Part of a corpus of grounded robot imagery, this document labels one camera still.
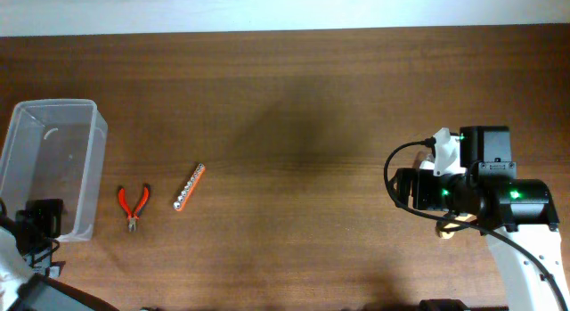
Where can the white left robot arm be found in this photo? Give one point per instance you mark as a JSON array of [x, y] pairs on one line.
[[28, 271]]

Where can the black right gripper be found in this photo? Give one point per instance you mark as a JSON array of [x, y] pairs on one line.
[[421, 179]]

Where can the clear plastic container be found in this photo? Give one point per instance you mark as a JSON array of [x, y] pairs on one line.
[[54, 149]]

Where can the orange scraper wooden handle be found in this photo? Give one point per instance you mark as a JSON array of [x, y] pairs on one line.
[[446, 230]]

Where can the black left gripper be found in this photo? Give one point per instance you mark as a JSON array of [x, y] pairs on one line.
[[45, 214]]

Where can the orange socket rail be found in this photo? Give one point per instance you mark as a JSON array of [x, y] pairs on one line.
[[185, 194]]

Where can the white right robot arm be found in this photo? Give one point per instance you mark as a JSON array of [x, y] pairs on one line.
[[469, 181]]

